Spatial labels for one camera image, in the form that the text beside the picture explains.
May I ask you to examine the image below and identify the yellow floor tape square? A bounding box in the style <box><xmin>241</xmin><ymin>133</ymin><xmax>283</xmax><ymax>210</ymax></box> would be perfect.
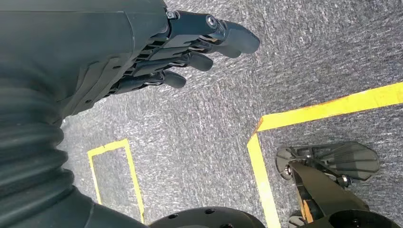
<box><xmin>247</xmin><ymin>82</ymin><xmax>403</xmax><ymax>228</ymax></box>
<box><xmin>87</xmin><ymin>138</ymin><xmax>145</xmax><ymax>223</ymax></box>

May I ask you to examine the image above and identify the black robot foot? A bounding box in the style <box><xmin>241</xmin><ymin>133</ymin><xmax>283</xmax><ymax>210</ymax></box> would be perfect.
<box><xmin>275</xmin><ymin>141</ymin><xmax>381</xmax><ymax>190</ymax></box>

